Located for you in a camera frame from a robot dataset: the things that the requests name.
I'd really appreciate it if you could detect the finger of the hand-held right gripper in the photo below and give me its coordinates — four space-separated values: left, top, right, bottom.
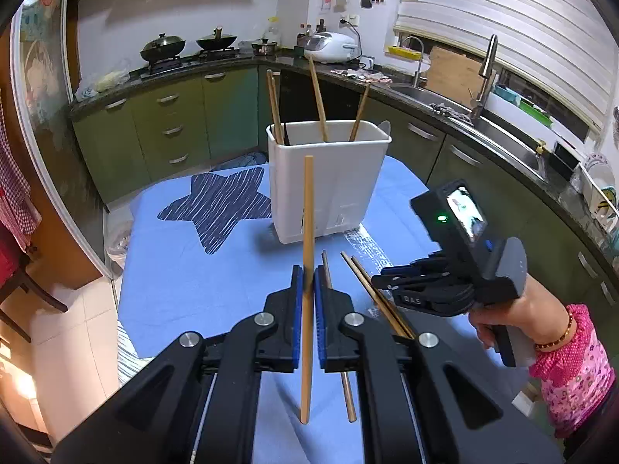
382 254 450 280
371 273 436 295

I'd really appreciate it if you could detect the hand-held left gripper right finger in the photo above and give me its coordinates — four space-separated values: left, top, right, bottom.
313 266 566 464

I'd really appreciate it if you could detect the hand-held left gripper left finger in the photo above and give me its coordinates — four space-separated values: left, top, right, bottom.
51 264 304 464

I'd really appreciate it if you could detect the chopstick pair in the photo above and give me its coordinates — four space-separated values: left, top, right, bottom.
340 251 409 340

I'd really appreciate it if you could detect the wooden chopstick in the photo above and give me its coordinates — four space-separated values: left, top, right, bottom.
300 155 315 425
308 55 330 143
266 69 283 146
321 250 357 423
272 75 288 146
349 82 371 142
351 255 417 339

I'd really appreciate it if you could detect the white plastic utensil holder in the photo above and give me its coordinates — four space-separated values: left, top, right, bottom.
266 119 392 245

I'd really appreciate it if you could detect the person's right forearm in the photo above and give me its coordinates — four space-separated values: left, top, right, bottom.
528 304 615 440

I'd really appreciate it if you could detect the person's right hand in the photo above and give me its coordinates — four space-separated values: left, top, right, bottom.
470 281 574 355

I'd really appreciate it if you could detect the blue star-print tablecloth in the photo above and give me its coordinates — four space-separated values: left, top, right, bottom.
115 155 547 464

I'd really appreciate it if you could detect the long green base cabinet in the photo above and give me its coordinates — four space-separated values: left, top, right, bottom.
372 101 619 339

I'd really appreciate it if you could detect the steel double sink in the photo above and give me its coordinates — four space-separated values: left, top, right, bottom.
392 84 552 182

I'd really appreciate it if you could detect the patterned white plate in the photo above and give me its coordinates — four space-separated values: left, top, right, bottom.
578 152 619 223

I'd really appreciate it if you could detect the grey rag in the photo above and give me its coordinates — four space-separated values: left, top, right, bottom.
428 103 472 121

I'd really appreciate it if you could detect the green plastic container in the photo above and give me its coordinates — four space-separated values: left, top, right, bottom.
518 99 554 126

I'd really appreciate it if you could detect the white bin with bag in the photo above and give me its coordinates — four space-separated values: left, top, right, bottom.
105 222 133 276

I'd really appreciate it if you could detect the tall steel faucet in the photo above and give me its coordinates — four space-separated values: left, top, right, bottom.
471 34 499 119

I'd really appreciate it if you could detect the patterned dishcloth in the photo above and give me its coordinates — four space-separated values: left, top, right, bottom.
333 68 392 84

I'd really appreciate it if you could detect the wooden cutting board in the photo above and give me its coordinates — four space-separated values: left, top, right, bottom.
428 46 484 102

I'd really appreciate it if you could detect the small steel faucet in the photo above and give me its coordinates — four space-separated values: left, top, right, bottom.
401 36 425 88

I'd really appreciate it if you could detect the green base cabinet with drawers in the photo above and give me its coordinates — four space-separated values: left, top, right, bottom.
70 67 272 206

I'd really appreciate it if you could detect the white rice cooker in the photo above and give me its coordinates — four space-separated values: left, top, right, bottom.
304 31 361 65

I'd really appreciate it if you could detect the dark granite countertop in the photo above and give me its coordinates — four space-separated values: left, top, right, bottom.
70 48 619 276

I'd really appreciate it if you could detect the white window blind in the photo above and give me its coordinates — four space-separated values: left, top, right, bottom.
394 0 619 131

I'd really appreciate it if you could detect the black gas stove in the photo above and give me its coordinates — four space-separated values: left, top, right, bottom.
140 48 240 75

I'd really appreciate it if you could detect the black wok with lid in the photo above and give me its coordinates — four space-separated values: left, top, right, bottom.
140 33 187 61

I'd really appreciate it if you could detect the wooden chair red cushion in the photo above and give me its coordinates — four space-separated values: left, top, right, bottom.
0 225 68 344

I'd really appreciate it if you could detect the clear plastic bag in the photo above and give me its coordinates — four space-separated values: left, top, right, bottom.
75 65 131 100

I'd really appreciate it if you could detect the red checked apron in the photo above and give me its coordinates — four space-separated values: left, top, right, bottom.
0 101 42 235

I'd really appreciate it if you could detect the printed glass sliding door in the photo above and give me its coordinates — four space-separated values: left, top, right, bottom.
10 0 114 276

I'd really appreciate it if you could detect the bead bracelet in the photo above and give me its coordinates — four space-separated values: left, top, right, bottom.
533 312 575 351

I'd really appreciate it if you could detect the black wok with handle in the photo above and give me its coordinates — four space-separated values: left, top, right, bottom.
196 26 239 53

